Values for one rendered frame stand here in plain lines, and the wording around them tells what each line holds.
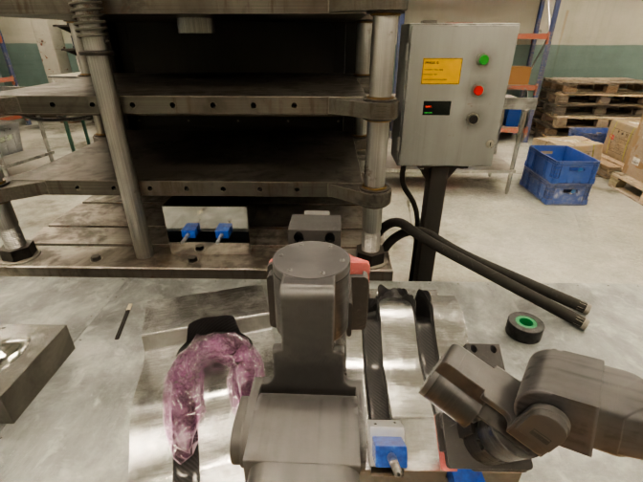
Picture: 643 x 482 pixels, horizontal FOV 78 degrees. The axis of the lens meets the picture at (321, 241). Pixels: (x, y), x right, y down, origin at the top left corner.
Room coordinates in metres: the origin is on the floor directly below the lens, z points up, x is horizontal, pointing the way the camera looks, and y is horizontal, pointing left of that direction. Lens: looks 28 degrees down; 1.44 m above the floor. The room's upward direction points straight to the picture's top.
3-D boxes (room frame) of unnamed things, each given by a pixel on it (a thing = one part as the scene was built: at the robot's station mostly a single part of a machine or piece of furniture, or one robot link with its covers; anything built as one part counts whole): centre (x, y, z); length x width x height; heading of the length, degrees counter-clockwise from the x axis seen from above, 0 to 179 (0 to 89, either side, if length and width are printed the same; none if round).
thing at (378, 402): (0.58, -0.15, 0.92); 0.35 x 0.16 x 0.09; 179
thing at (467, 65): (1.29, -0.39, 0.74); 0.31 x 0.22 x 1.47; 89
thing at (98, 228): (1.49, 0.41, 0.76); 1.30 x 0.84 x 0.07; 89
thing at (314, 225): (0.31, 0.00, 1.25); 0.07 x 0.06 x 0.11; 87
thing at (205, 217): (1.41, 0.37, 0.87); 0.50 x 0.27 x 0.17; 179
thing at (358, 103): (1.49, 0.40, 1.20); 1.29 x 0.83 x 0.19; 89
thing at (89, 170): (1.49, 0.40, 0.96); 1.29 x 0.83 x 0.18; 89
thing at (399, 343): (0.60, -0.16, 0.87); 0.50 x 0.26 x 0.14; 179
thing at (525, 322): (0.75, -0.49, 0.82); 0.08 x 0.08 x 0.04
